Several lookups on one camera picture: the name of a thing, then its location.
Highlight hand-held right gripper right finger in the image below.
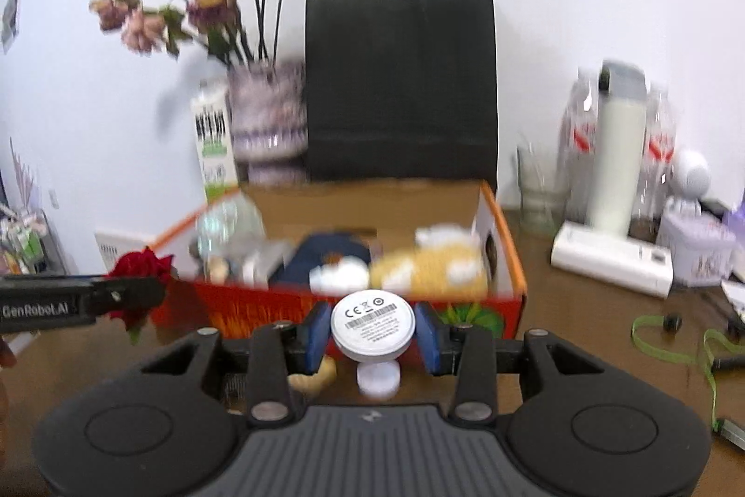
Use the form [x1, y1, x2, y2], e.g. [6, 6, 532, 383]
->
[414, 302, 606, 428]

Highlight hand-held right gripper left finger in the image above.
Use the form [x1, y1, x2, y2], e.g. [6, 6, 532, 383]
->
[140, 302, 332, 429]

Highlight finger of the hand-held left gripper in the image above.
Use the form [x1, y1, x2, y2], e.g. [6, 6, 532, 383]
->
[87, 276, 167, 321]

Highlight red rose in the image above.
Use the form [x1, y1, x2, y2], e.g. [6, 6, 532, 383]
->
[108, 248, 176, 343]

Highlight white round device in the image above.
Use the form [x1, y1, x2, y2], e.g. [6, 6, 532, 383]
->
[331, 290, 415, 398]

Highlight red cardboard box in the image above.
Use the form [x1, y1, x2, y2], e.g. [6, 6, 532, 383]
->
[148, 179, 528, 364]

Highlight yellow white plush toy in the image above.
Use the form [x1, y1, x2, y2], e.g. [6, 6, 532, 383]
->
[369, 223, 490, 303]

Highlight navy zip case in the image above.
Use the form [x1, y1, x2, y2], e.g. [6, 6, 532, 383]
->
[273, 234, 373, 291]

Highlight clear plastic container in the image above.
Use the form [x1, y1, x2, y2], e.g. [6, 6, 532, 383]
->
[195, 197, 295, 288]

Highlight tan small object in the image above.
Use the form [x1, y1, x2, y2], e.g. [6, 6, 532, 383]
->
[288, 357, 339, 396]

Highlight pale purple decorative plant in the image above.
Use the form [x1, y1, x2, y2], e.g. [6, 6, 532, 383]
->
[8, 136, 41, 210]

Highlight wooden desk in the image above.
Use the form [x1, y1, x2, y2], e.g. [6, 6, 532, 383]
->
[0, 194, 745, 497]

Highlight white green milk carton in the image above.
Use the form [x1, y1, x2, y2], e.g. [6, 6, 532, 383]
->
[191, 81, 239, 204]

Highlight clear glass cup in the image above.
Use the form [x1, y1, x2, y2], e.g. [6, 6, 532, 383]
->
[515, 142, 571, 236]

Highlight white power strip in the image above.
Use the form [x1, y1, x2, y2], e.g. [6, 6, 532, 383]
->
[550, 220, 676, 299]

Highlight purple textured vase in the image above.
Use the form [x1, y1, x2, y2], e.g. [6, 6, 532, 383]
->
[227, 59, 309, 184]

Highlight green black neckband earphones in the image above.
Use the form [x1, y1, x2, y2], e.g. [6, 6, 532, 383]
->
[631, 312, 745, 451]

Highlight clear water bottle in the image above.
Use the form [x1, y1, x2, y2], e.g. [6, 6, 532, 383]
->
[562, 66, 603, 224]
[631, 86, 679, 242]

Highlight black paper bag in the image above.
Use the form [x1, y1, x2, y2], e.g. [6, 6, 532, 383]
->
[304, 0, 500, 195]

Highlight white thermos flask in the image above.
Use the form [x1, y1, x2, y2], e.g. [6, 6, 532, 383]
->
[585, 60, 648, 236]

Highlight white tin box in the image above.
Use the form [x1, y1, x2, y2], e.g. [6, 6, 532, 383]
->
[657, 203, 737, 288]

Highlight white paper card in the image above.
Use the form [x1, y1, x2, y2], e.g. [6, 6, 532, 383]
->
[720, 279, 745, 323]

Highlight white round speaker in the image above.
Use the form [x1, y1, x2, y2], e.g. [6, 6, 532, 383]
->
[669, 149, 714, 212]

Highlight purple tissue pack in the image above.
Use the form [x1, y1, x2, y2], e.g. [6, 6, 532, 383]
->
[722, 200, 745, 282]

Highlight white wall vent panel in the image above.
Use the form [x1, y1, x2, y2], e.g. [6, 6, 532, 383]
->
[94, 229, 155, 271]

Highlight wire storage rack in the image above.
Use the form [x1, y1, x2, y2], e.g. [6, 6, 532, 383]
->
[0, 203, 68, 277]

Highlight wall poster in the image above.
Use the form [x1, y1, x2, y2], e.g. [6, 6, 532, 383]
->
[0, 0, 25, 55]

